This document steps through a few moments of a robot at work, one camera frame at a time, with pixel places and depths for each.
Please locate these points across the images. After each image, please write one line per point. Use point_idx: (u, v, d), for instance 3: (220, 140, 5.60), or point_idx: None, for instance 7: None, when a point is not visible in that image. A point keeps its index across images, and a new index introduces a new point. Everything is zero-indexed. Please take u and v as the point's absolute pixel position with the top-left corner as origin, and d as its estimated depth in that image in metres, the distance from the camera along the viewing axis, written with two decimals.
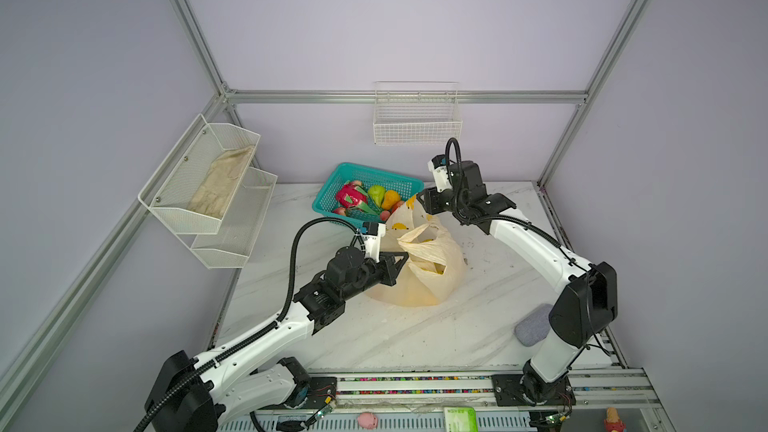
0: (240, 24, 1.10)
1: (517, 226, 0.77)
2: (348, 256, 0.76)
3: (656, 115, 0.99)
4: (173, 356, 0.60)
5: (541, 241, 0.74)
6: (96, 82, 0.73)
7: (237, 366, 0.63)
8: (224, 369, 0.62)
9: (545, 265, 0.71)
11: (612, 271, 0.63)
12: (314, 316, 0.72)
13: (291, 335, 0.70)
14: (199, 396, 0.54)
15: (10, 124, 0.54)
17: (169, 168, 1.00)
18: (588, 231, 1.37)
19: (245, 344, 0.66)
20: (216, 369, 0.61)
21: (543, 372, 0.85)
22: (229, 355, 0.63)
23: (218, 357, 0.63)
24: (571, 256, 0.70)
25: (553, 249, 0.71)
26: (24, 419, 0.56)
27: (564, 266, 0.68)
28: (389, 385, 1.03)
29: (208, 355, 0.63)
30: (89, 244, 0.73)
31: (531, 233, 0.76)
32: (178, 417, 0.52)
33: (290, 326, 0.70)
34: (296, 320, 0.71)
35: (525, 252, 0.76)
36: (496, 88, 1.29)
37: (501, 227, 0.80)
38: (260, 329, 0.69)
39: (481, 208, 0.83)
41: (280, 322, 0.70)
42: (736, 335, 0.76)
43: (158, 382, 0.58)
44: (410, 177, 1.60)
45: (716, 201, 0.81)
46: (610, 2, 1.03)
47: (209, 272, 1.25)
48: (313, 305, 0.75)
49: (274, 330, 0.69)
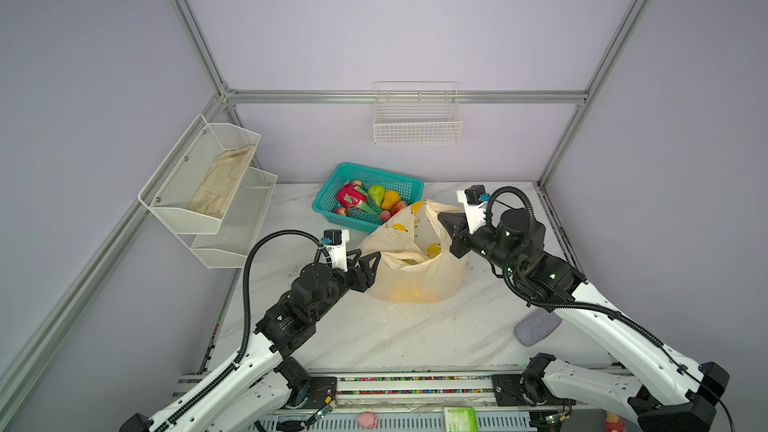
0: (239, 24, 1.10)
1: (599, 314, 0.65)
2: (313, 274, 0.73)
3: (656, 115, 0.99)
4: (128, 419, 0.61)
5: (638, 339, 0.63)
6: (95, 80, 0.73)
7: (194, 420, 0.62)
8: (180, 427, 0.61)
9: (648, 371, 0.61)
11: (723, 372, 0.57)
12: (278, 345, 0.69)
13: (254, 372, 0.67)
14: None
15: (11, 122, 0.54)
17: (169, 168, 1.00)
18: (588, 231, 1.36)
19: (200, 398, 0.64)
20: (171, 429, 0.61)
21: (556, 389, 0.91)
22: (183, 413, 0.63)
23: (172, 417, 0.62)
24: (679, 363, 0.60)
25: (657, 352, 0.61)
26: (23, 420, 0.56)
27: (676, 377, 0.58)
28: (389, 385, 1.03)
29: (166, 412, 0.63)
30: (89, 243, 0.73)
31: (621, 326, 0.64)
32: None
33: (250, 364, 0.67)
34: (257, 355, 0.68)
35: (614, 349, 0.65)
36: (496, 88, 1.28)
37: (584, 317, 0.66)
38: (216, 375, 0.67)
39: (547, 285, 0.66)
41: (238, 363, 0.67)
42: (736, 333, 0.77)
43: None
44: (410, 177, 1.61)
45: (715, 201, 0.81)
46: (610, 3, 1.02)
47: (209, 272, 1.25)
48: (279, 332, 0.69)
49: (231, 373, 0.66)
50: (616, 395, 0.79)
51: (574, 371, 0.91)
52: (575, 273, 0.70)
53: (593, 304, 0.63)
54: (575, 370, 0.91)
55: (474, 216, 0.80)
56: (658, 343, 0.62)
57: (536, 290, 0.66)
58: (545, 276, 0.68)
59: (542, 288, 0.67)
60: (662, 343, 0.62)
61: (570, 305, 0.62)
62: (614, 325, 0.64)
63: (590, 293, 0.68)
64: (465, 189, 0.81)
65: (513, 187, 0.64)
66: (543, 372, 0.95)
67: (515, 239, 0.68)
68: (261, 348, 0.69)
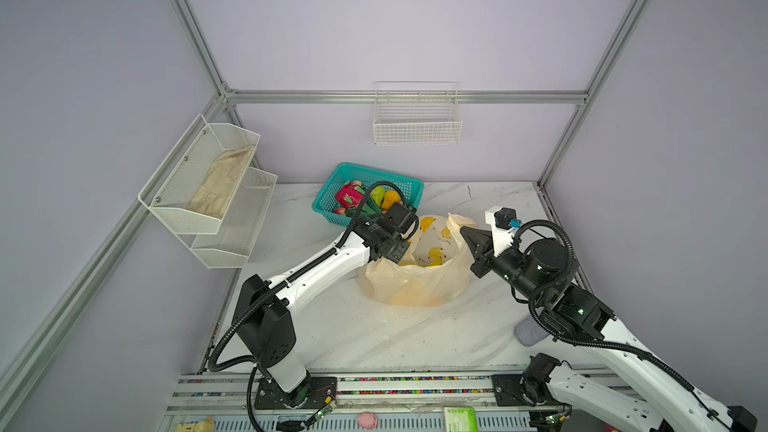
0: (239, 24, 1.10)
1: (629, 354, 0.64)
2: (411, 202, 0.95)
3: (655, 115, 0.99)
4: (248, 280, 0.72)
5: (668, 381, 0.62)
6: (95, 82, 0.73)
7: (306, 286, 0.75)
8: (295, 289, 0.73)
9: (677, 414, 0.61)
11: (752, 418, 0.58)
12: (369, 242, 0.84)
13: (349, 259, 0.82)
14: (277, 311, 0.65)
15: (11, 123, 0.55)
17: (169, 167, 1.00)
18: (588, 231, 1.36)
19: (310, 267, 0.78)
20: (289, 288, 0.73)
21: (558, 393, 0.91)
22: (297, 278, 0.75)
23: (289, 279, 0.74)
24: (710, 407, 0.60)
25: (687, 395, 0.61)
26: (23, 420, 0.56)
27: (707, 423, 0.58)
28: (389, 385, 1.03)
29: (279, 278, 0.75)
30: (89, 244, 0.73)
31: (649, 367, 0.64)
32: (264, 326, 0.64)
33: (348, 252, 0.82)
34: (353, 247, 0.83)
35: (642, 387, 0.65)
36: (497, 88, 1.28)
37: (610, 354, 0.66)
38: (321, 255, 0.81)
39: (574, 321, 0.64)
41: (338, 249, 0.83)
42: (735, 332, 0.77)
43: (241, 301, 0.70)
44: (410, 176, 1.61)
45: (714, 200, 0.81)
46: (610, 2, 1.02)
47: (209, 272, 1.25)
48: (367, 232, 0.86)
49: (334, 255, 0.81)
50: (634, 421, 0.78)
51: (584, 383, 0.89)
52: (602, 308, 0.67)
53: (621, 344, 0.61)
54: (584, 379, 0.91)
55: (502, 240, 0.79)
56: (689, 386, 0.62)
57: (563, 325, 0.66)
58: (572, 310, 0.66)
59: (569, 323, 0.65)
60: (693, 385, 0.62)
61: (602, 346, 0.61)
62: (644, 366, 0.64)
63: (617, 331, 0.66)
64: (494, 211, 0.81)
65: (551, 223, 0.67)
66: (548, 376, 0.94)
67: (546, 273, 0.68)
68: (357, 242, 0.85)
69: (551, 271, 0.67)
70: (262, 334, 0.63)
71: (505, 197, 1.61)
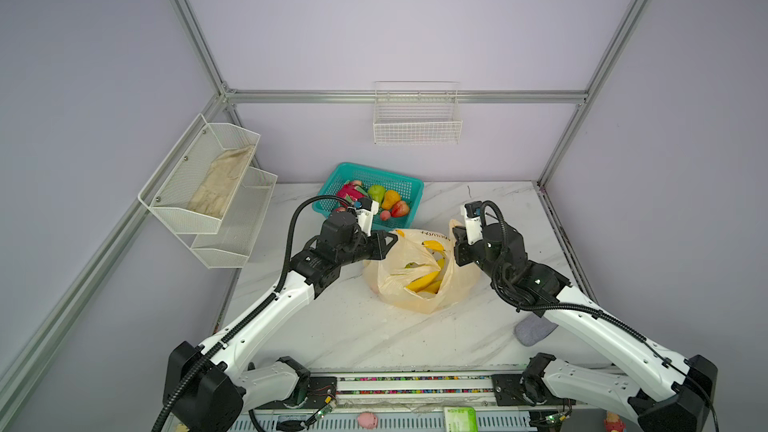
0: (240, 24, 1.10)
1: (583, 313, 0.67)
2: (342, 217, 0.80)
3: (656, 114, 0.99)
4: (176, 348, 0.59)
5: (622, 335, 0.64)
6: (95, 81, 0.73)
7: (245, 343, 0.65)
8: (233, 348, 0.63)
9: (635, 367, 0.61)
11: (714, 368, 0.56)
12: (311, 280, 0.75)
13: (292, 303, 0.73)
14: (214, 378, 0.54)
15: (12, 123, 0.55)
17: (169, 167, 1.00)
18: (588, 231, 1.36)
19: (249, 321, 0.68)
20: (224, 350, 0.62)
21: (556, 388, 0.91)
22: (234, 334, 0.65)
23: (224, 339, 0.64)
24: (664, 356, 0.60)
25: (640, 346, 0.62)
26: (24, 419, 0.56)
27: (661, 371, 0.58)
28: (389, 385, 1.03)
29: (213, 340, 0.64)
30: (89, 243, 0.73)
31: (605, 324, 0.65)
32: (200, 400, 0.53)
33: (289, 295, 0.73)
34: (294, 288, 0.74)
35: (603, 348, 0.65)
36: (497, 88, 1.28)
37: (567, 317, 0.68)
38: (260, 304, 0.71)
39: (533, 291, 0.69)
41: (279, 294, 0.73)
42: (734, 332, 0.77)
43: (170, 375, 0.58)
44: (410, 176, 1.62)
45: (714, 200, 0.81)
46: (610, 2, 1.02)
47: (209, 272, 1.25)
48: (309, 270, 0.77)
49: (273, 302, 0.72)
50: (614, 394, 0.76)
51: (574, 371, 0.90)
52: (559, 278, 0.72)
53: (575, 304, 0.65)
54: (576, 369, 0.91)
55: (473, 225, 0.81)
56: (641, 338, 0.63)
57: (523, 296, 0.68)
58: (530, 282, 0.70)
59: (529, 294, 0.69)
60: (645, 337, 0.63)
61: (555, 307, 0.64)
62: (600, 324, 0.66)
63: (574, 295, 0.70)
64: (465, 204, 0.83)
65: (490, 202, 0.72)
66: (543, 372, 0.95)
67: (497, 249, 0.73)
68: (298, 281, 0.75)
69: (499, 246, 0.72)
70: (200, 411, 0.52)
71: (505, 197, 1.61)
